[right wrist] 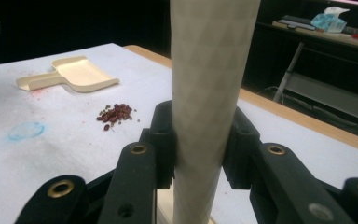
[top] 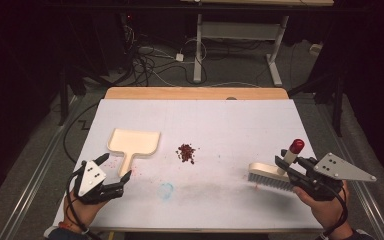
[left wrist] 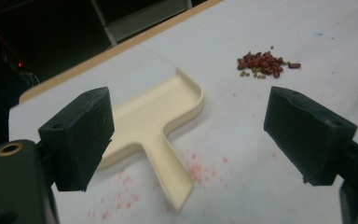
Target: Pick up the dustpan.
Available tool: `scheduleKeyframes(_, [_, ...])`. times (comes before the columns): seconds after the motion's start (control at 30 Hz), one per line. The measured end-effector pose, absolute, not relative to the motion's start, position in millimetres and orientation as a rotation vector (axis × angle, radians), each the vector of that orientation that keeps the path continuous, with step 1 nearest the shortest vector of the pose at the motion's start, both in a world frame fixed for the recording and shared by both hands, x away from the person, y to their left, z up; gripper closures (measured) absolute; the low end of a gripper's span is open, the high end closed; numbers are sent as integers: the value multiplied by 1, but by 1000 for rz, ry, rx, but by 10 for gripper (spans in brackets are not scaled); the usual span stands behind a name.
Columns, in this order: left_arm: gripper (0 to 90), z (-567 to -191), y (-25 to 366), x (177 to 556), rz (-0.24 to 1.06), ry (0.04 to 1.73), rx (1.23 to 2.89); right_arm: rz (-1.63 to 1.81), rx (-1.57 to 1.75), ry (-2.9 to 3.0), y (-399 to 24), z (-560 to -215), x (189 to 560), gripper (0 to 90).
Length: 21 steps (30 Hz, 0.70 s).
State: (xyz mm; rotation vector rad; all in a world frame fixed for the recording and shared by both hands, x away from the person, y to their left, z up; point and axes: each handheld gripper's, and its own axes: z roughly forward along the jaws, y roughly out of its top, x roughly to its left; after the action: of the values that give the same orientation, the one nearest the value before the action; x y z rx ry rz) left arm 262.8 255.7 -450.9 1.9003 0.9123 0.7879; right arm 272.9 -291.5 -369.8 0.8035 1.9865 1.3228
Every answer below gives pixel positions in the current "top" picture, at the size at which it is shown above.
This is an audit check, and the person's right hand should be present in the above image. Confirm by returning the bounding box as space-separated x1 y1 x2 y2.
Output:
293 181 352 234

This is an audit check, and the tangle of floor cables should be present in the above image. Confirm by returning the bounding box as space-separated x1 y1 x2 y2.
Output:
121 24 209 88

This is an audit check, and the white box on floor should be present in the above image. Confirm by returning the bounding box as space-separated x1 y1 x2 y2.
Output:
309 43 324 57

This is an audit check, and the cream brush with red cap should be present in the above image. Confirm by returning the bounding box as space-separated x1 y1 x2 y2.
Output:
248 138 306 193

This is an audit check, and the red wrist bracelet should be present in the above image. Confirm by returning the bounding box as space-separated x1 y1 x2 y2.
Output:
57 220 91 235

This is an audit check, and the black floor cable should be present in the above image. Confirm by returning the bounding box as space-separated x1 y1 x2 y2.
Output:
62 102 100 165

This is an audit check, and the aluminium floor rail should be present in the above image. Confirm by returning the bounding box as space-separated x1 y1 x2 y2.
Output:
0 95 82 240
315 102 384 240

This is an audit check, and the hand-held gripper cable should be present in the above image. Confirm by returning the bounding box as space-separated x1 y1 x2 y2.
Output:
65 165 103 240
321 181 350 240

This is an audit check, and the wooden table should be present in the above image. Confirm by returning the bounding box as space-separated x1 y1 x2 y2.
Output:
88 86 325 234

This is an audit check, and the pile of red crumbs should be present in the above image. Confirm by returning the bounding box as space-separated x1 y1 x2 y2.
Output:
175 143 197 165

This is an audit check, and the person's left hand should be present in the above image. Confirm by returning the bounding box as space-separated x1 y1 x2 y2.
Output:
63 194 110 230

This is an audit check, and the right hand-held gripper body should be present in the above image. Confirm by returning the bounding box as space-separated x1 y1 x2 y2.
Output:
288 152 378 202

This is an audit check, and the right hand-held gripper cable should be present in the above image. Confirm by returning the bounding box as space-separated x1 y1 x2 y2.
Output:
321 181 350 240

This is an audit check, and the left hand-held gripper cable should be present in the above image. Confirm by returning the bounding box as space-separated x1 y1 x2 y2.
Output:
65 165 103 240

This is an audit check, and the cream plastic dustpan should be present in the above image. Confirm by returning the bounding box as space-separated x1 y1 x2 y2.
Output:
106 128 161 178

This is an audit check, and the white table cover sheet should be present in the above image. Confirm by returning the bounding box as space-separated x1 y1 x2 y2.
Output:
52 98 326 232

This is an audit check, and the white metal desk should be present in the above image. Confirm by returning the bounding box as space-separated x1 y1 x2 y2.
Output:
179 0 335 88

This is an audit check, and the black metal stand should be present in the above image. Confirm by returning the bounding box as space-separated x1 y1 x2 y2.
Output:
288 74 345 138
57 64 83 127

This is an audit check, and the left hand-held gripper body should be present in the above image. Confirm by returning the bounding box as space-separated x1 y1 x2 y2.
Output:
72 160 125 205

